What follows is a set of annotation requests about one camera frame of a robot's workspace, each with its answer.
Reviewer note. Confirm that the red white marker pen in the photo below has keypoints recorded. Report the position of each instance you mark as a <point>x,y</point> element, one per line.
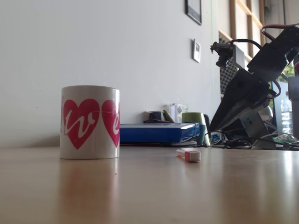
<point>190,156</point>

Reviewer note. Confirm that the white desk lamp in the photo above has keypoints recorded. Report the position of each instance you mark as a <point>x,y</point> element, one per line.
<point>268,114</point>

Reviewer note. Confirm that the black honeycomb panel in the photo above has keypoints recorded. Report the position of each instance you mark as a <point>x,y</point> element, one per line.
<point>225,77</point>

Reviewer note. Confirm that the dark monitor screen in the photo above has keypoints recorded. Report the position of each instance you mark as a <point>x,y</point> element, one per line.
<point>276,112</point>

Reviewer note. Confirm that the green mug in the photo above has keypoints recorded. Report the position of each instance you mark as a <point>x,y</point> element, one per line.
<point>191,117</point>

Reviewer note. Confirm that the clear water bottle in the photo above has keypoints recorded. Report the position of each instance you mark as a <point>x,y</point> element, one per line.
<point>286,116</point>

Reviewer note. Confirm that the clear plastic container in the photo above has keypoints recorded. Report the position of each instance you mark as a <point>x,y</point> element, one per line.
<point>178,112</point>

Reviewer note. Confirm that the small black device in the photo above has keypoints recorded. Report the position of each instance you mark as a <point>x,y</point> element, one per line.
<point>154,116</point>

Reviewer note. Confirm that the blue flat box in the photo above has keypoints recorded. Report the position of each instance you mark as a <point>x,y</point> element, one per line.
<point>151,134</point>

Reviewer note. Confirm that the white mug pink hearts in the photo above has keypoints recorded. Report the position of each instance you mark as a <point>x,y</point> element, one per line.
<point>90,149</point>

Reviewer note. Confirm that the wooden shelf frame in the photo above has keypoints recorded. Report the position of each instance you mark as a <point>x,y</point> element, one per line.
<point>250,14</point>

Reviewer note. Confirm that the black picture frame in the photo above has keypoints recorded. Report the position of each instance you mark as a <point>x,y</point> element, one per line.
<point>194,11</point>

